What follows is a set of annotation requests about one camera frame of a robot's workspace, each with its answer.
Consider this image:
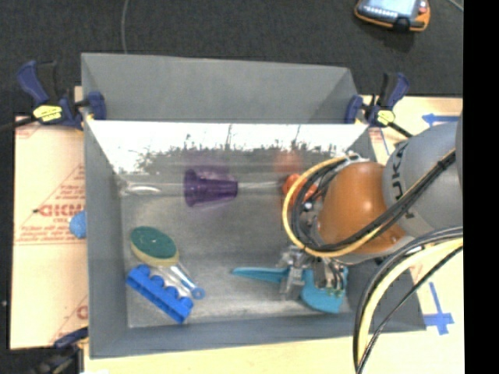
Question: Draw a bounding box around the brown cardboard board red print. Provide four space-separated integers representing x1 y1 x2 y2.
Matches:
9 86 463 351

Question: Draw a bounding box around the grey metal bin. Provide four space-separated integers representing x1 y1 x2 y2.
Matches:
80 52 426 360

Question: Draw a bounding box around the turquoise flat plastic tool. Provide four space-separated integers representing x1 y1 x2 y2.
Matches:
232 266 349 315

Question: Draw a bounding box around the orange toy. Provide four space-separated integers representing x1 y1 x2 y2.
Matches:
281 172 319 206

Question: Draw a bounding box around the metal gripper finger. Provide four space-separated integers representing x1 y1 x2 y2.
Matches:
278 268 306 302
276 247 303 270

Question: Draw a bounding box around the blue toy block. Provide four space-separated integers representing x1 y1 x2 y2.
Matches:
125 263 195 324

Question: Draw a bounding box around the green and yellow round sponge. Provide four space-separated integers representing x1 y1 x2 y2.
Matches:
129 225 181 268

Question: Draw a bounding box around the purple plastic cup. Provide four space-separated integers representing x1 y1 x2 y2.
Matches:
182 168 239 208

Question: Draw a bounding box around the clear tube with blue ring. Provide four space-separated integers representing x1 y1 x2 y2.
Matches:
161 265 207 301

